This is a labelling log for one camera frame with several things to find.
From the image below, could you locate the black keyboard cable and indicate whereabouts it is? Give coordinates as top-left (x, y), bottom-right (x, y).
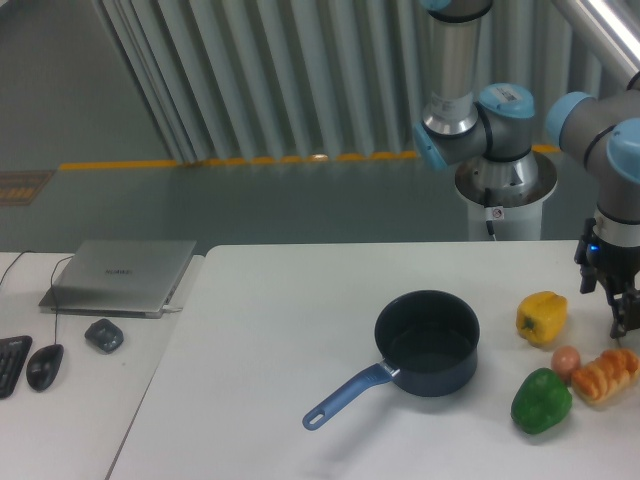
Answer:
top-left (0, 250), bottom-right (37, 288)

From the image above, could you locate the dark blue saucepan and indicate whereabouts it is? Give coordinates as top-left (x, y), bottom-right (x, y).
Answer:
top-left (302, 290), bottom-right (480, 431)

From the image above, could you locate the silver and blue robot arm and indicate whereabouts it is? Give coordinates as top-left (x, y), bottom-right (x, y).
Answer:
top-left (413, 1), bottom-right (639, 338)

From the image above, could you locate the black keyboard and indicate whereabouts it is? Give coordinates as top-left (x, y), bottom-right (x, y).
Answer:
top-left (0, 335), bottom-right (32, 399)

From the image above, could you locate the green bell pepper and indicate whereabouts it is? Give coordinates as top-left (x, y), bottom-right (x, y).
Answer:
top-left (510, 368), bottom-right (573, 435)

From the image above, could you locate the brown egg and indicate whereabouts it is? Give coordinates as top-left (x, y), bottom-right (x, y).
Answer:
top-left (551, 345), bottom-right (581, 378)

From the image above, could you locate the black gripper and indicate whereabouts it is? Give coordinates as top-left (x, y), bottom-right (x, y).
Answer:
top-left (574, 217), bottom-right (639, 338)

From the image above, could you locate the orange bread loaf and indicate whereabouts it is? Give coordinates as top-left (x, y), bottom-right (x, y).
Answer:
top-left (571, 348), bottom-right (639, 405)

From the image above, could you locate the silver closed laptop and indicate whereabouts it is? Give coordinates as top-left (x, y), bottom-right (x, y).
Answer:
top-left (39, 240), bottom-right (196, 318)

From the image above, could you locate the yellow bell pepper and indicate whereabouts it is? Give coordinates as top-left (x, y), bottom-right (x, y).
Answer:
top-left (516, 291), bottom-right (568, 346)

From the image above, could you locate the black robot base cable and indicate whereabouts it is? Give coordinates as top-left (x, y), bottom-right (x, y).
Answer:
top-left (482, 187), bottom-right (499, 243)

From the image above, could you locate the black mouse cable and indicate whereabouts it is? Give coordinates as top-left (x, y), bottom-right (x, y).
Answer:
top-left (50, 256), bottom-right (75, 347)

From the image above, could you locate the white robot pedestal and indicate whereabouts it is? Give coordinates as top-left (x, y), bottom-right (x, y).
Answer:
top-left (455, 151), bottom-right (557, 241)

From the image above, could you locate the black computer mouse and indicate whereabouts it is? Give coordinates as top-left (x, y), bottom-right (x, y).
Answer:
top-left (26, 343), bottom-right (64, 392)

